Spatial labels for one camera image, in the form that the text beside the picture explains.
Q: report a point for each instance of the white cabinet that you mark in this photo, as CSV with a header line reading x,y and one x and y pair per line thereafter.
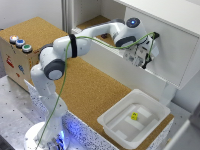
x,y
110,66

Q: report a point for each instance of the wooden drawer box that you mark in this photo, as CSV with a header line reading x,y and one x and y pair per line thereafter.
x,y
36,31

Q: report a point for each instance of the yellow block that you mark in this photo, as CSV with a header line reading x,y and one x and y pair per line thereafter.
x,y
134,116

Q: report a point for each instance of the green button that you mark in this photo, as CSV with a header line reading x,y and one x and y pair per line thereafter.
x,y
26,48

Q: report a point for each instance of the blue button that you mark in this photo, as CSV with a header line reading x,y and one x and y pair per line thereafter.
x,y
20,42

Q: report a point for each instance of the purple block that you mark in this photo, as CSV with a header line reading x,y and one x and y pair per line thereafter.
x,y
104,35

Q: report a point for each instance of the white plastic box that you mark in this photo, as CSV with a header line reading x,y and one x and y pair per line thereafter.
x,y
113,125

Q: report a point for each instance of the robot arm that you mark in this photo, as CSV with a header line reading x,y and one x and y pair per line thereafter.
x,y
50,63

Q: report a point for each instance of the red button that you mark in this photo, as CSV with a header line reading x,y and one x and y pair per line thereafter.
x,y
13,39

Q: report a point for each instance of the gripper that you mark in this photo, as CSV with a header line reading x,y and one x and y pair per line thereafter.
x,y
138,53

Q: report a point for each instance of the white sliding door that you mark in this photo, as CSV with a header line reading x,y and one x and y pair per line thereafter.
x,y
176,50

